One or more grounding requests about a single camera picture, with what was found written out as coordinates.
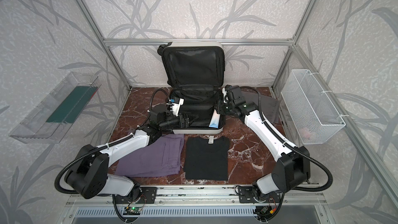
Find white pink blue tube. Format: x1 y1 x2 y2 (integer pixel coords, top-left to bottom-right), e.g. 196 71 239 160
209 112 221 129

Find grey towel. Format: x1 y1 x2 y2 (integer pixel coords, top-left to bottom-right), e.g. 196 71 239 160
243 92 280 123

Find purple trousers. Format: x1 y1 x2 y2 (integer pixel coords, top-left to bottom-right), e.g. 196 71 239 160
115 134 184 178

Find black t-shirt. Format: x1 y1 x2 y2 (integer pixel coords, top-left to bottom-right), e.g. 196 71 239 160
183 136 230 181

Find black and white suitcase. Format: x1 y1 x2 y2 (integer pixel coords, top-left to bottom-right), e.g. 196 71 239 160
157 41 226 134

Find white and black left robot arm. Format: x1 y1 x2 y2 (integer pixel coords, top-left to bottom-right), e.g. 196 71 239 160
55 103 199 200

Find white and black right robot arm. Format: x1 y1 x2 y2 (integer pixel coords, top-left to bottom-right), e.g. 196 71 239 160
217 85 311 197

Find pink object in basket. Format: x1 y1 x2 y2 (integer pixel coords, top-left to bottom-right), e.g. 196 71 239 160
299 128 315 140

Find left green circuit board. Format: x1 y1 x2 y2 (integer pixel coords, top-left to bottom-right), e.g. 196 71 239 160
123 206 143 216

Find green board in shelf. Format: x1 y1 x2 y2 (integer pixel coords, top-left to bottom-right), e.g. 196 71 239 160
46 86 98 124

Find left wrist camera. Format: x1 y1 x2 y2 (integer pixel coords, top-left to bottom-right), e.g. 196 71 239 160
167 97 184 117

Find right black corrugated cable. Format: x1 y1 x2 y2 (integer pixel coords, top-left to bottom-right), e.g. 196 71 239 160
239 86 333 223

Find black corrugated cable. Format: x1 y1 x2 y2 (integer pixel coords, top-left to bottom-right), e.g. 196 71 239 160
54 88 170 223
239 86 333 223

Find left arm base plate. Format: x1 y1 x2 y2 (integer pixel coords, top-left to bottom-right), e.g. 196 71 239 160
116 187 158 204

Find white wire mesh basket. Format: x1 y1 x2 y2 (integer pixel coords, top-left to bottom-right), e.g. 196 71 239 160
282 69 346 145

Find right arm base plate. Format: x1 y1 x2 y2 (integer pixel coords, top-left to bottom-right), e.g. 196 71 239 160
234 185 281 204

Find aluminium front rail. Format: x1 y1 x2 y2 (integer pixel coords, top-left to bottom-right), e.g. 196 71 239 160
63 184 327 207

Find clear plastic wall shelf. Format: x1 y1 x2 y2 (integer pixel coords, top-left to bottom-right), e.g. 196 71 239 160
9 72 101 144

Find left black corrugated cable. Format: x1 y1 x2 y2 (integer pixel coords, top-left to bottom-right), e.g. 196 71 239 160
54 88 170 223

